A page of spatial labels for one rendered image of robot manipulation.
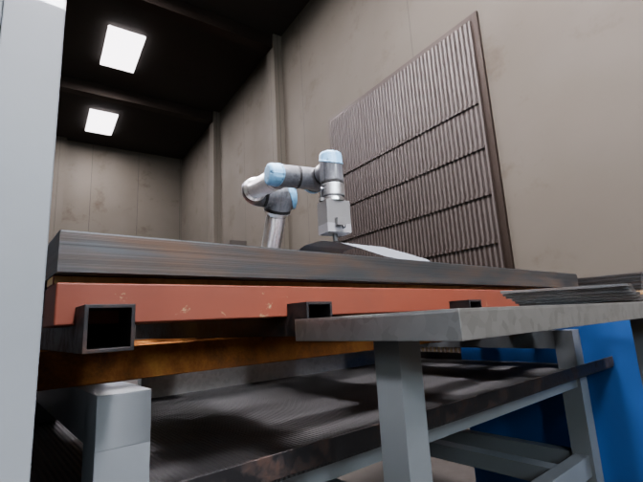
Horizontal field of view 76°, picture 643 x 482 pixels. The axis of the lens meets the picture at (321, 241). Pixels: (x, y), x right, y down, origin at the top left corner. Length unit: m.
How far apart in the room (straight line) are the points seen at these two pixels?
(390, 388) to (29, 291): 0.38
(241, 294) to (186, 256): 0.10
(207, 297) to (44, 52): 0.34
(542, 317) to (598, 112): 3.34
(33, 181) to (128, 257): 0.22
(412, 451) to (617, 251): 3.17
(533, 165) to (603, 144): 0.53
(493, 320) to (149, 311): 0.40
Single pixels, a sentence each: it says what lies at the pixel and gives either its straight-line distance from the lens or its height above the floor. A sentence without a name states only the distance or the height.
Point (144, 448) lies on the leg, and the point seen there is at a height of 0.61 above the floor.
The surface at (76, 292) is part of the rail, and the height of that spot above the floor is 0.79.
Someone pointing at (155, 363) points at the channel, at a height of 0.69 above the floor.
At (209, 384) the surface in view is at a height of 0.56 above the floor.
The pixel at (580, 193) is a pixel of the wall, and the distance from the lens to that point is 3.75.
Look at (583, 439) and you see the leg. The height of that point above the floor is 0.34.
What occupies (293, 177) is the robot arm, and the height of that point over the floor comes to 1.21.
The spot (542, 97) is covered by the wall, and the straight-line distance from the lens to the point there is 4.10.
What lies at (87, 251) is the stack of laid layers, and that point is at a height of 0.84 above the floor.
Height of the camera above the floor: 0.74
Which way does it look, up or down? 11 degrees up
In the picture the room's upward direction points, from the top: 3 degrees counter-clockwise
